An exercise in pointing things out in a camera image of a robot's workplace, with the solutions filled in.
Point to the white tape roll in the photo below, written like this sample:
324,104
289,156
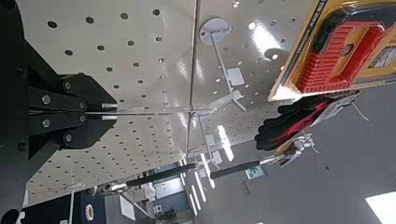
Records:
89,212

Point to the red tool in yellow package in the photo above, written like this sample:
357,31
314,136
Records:
327,68

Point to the white pegboard hook with tag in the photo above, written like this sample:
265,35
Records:
205,137
214,29

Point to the blue scissors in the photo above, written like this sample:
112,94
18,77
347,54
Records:
155,112

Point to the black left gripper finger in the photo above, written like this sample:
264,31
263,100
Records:
74,93
74,130

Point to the black red work gloves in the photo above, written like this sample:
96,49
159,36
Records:
280,130

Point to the green white exit sign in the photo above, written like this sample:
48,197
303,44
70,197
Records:
254,172

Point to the cream perforated pegboard panel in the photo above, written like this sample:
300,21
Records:
205,71
143,26

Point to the black grip hanging tool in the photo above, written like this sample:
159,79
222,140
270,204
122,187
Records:
236,168

